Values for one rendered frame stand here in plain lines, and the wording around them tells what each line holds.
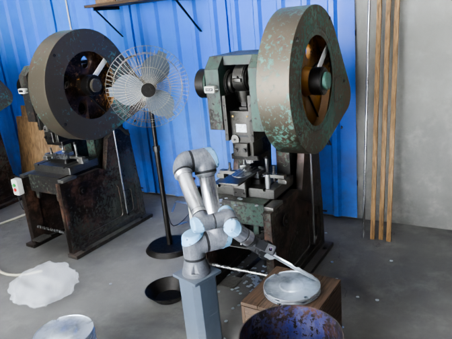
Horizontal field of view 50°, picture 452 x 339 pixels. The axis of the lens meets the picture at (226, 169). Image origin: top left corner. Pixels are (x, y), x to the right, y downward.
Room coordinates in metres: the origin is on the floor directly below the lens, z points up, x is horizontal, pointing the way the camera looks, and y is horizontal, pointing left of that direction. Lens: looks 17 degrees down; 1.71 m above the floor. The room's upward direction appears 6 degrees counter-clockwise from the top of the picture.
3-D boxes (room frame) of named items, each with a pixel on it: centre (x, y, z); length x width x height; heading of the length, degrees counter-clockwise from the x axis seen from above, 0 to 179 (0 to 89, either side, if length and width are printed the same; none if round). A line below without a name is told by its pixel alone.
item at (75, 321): (2.07, 0.88, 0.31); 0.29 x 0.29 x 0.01
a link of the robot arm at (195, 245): (2.29, 0.20, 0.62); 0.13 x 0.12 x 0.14; 109
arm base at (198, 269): (2.29, 0.21, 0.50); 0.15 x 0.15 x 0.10
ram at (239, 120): (2.93, -0.14, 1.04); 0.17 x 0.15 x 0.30; 148
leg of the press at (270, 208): (2.94, -0.46, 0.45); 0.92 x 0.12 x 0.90; 148
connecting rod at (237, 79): (2.96, -0.16, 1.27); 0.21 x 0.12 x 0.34; 148
